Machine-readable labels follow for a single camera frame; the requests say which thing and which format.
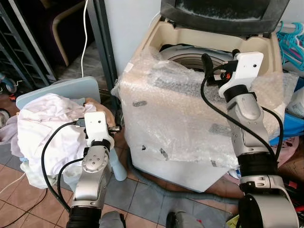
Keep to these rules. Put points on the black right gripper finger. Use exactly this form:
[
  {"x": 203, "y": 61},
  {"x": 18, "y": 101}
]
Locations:
[{"x": 207, "y": 64}]

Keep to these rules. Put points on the tan cloth garment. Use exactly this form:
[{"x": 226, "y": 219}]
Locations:
[{"x": 105, "y": 113}]

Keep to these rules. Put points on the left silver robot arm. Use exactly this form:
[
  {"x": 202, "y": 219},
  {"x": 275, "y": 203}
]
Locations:
[{"x": 92, "y": 175}]

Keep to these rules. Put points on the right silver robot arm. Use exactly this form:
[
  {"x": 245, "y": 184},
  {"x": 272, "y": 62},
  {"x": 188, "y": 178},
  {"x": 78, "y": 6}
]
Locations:
[{"x": 247, "y": 118}]

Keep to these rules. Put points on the dark washing machine lid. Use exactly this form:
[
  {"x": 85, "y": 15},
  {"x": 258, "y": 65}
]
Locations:
[{"x": 223, "y": 19}]

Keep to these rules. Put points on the beige white washing machine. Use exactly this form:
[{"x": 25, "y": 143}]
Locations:
[{"x": 166, "y": 166}]

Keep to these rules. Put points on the teal plastic clothes hangers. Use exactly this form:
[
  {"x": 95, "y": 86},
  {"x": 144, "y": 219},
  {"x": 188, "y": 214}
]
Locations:
[{"x": 289, "y": 45}]

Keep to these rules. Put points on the white clothes pile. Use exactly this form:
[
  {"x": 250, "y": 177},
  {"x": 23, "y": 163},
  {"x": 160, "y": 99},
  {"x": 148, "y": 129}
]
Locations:
[{"x": 42, "y": 128}]

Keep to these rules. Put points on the clear bubble wrap sheet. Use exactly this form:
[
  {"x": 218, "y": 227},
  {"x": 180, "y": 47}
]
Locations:
[{"x": 175, "y": 109}]

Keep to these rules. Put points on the light blue plastic stool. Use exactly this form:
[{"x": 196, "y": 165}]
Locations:
[{"x": 71, "y": 88}]

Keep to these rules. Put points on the blue plastic basin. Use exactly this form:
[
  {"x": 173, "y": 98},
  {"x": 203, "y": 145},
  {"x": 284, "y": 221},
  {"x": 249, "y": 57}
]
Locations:
[{"x": 289, "y": 128}]

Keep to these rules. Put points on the dark metal shelf rack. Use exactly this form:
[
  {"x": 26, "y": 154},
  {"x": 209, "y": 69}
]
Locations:
[{"x": 47, "y": 66}]

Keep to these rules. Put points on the left grey robot leg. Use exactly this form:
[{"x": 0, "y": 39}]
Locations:
[{"x": 113, "y": 221}]

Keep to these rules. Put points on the grey robot leg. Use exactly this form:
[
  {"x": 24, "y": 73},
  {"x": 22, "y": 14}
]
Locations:
[
  {"x": 185, "y": 221},
  {"x": 113, "y": 221}
]

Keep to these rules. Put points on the right grey robot leg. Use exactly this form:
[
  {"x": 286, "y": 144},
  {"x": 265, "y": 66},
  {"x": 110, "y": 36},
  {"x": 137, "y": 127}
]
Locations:
[{"x": 185, "y": 221}]

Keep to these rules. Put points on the yellow green plastic item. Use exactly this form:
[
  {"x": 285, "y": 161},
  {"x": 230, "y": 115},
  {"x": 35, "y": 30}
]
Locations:
[{"x": 233, "y": 222}]

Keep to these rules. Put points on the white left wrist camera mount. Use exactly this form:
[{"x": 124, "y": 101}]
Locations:
[{"x": 97, "y": 124}]

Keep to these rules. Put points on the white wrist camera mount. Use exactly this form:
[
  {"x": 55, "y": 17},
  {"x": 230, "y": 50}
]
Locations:
[
  {"x": 97, "y": 124},
  {"x": 247, "y": 66}
]

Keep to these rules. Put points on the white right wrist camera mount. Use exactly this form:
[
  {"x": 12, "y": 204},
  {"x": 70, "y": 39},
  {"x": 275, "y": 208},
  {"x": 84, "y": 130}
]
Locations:
[{"x": 247, "y": 66}]

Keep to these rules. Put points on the grey clothes rail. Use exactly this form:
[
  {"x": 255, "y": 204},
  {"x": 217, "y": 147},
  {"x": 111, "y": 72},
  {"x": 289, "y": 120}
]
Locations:
[{"x": 290, "y": 25}]

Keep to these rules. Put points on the dark grey metal post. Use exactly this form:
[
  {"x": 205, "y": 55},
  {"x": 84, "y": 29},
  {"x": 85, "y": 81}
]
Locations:
[{"x": 102, "y": 42}]

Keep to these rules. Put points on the wooden chair frame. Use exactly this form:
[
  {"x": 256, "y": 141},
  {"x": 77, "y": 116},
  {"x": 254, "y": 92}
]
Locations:
[{"x": 59, "y": 26}]

